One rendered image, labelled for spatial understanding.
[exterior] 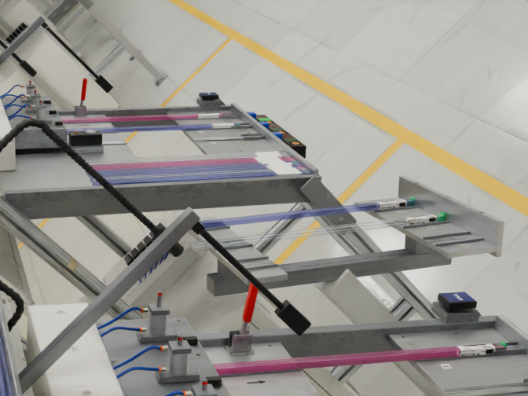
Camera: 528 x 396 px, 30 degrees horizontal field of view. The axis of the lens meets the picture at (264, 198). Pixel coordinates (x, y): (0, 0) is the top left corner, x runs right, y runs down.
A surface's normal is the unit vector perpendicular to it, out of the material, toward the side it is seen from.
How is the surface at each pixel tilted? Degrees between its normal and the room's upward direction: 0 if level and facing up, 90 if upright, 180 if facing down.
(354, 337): 90
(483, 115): 0
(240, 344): 90
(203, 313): 0
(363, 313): 90
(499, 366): 47
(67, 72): 90
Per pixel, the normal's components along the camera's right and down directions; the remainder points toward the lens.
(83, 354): 0.10, -0.95
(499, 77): -0.62, -0.63
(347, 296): 0.39, 0.26
